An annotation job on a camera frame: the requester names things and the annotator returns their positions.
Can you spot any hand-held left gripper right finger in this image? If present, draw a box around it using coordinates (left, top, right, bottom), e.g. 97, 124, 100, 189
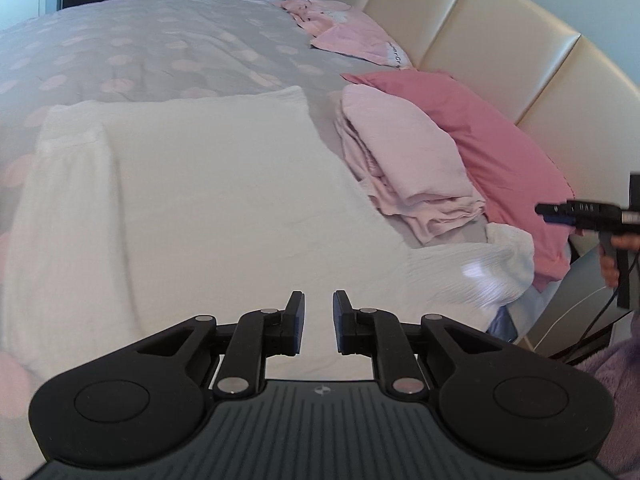
332, 290, 502, 397

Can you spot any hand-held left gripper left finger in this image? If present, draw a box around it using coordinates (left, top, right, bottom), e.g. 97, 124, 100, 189
132, 290, 306, 397

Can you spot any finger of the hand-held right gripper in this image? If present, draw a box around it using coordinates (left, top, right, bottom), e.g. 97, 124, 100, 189
535, 201, 576, 227

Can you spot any white waffle blanket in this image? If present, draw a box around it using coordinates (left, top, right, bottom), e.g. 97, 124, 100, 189
0, 85, 537, 392

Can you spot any person's right hand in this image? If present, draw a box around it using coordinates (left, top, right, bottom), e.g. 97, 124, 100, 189
598, 234, 640, 289

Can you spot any deep pink pillow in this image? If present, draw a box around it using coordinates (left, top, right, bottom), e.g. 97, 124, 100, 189
340, 70, 577, 294

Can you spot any folded light pink cloth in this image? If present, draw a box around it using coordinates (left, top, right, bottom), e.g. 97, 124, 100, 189
332, 83, 489, 247

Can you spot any cream padded headboard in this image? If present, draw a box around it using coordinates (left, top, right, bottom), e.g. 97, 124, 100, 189
317, 0, 640, 257

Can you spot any purple fleece robe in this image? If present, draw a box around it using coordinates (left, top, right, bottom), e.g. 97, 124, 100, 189
574, 310, 640, 480

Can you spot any light pink printed pillow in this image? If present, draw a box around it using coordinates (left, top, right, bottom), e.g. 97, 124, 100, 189
310, 10, 414, 69

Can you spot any crumpled pink garment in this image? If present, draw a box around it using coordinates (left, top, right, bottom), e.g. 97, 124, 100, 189
272, 0, 354, 36

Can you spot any black cable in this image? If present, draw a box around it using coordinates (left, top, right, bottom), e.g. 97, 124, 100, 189
560, 255, 640, 362

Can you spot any white cable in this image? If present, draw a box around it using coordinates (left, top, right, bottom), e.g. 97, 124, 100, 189
529, 304, 587, 347

